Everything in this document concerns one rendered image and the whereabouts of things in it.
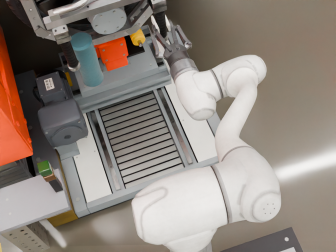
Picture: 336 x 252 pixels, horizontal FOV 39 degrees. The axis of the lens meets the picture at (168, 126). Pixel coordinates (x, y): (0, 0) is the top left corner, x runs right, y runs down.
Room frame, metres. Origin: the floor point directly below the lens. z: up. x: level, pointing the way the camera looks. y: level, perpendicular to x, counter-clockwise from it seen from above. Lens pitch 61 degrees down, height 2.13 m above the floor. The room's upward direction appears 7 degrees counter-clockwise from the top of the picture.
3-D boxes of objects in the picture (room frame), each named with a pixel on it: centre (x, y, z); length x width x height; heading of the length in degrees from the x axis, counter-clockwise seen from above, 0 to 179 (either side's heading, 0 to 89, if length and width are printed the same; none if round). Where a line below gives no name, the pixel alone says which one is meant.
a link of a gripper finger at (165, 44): (1.06, -0.02, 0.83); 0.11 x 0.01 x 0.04; 25
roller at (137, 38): (1.46, 0.11, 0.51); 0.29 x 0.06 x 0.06; 14
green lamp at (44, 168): (0.73, 0.44, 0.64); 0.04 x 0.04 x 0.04; 14
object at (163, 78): (1.50, 0.24, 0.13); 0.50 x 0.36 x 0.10; 104
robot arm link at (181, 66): (0.93, -0.08, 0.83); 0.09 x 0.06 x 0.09; 104
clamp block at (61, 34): (1.10, 0.32, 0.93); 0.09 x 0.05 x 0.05; 14
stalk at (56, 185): (0.73, 0.44, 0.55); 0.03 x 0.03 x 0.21; 14
